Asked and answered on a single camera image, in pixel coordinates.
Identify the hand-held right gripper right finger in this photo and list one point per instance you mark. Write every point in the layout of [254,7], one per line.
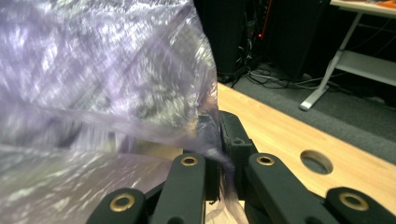
[236,143]

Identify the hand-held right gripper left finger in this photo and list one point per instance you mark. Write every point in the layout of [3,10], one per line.
[213,180]

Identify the purple plastic trash bag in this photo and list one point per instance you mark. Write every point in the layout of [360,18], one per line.
[93,62]

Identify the black equipment rack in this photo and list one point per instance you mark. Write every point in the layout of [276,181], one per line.
[289,37]

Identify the orange object on desk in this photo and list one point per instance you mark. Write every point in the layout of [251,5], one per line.
[389,3]

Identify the white desk frame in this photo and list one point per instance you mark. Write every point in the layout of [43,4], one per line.
[358,62]

